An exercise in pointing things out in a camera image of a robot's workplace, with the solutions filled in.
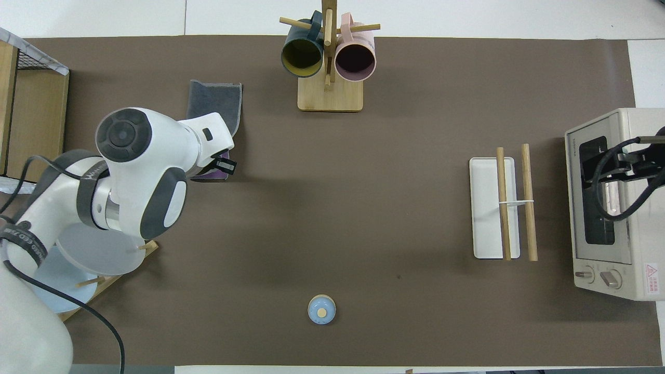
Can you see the beige toaster oven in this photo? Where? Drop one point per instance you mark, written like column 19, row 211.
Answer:
column 639, row 249

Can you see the purple and grey towel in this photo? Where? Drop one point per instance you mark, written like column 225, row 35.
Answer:
column 215, row 98

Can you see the dark teal mug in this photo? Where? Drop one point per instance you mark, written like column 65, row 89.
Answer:
column 301, row 54

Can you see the wooden mug tree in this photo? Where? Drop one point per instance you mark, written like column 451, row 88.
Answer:
column 311, row 98

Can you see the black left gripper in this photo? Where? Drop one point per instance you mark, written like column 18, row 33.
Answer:
column 209, row 167

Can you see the pink mug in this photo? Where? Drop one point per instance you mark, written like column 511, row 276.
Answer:
column 355, row 59

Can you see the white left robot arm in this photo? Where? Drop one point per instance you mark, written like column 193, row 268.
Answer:
column 130, row 182

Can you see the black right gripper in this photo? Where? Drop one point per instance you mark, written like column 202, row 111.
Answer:
column 652, row 161

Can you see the light blue plate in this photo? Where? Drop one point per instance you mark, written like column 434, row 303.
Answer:
column 67, row 291

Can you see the brown table mat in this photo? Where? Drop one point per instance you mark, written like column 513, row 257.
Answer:
column 332, row 208

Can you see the white towel rack wooden bars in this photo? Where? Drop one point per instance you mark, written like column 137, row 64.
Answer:
column 486, row 208

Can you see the wooden plate rack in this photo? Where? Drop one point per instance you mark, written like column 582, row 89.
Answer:
column 149, row 248

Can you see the grey plate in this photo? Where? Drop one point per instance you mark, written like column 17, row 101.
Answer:
column 104, row 259

